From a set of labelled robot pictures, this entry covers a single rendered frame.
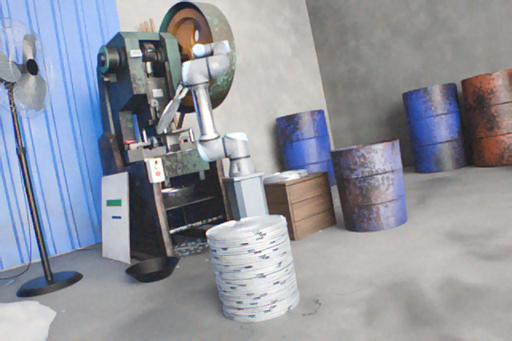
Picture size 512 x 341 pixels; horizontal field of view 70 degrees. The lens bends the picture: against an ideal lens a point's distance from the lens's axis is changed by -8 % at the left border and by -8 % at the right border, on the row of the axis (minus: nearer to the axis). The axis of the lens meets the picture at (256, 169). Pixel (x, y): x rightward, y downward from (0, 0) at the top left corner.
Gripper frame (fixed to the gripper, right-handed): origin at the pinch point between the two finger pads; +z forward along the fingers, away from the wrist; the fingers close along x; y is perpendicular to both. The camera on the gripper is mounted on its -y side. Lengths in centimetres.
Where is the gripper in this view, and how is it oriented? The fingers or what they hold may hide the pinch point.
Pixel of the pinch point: (178, 97)
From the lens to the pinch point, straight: 254.3
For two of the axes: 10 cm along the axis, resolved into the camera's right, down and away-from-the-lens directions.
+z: -5.0, 8.7, 0.1
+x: 8.7, 5.0, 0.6
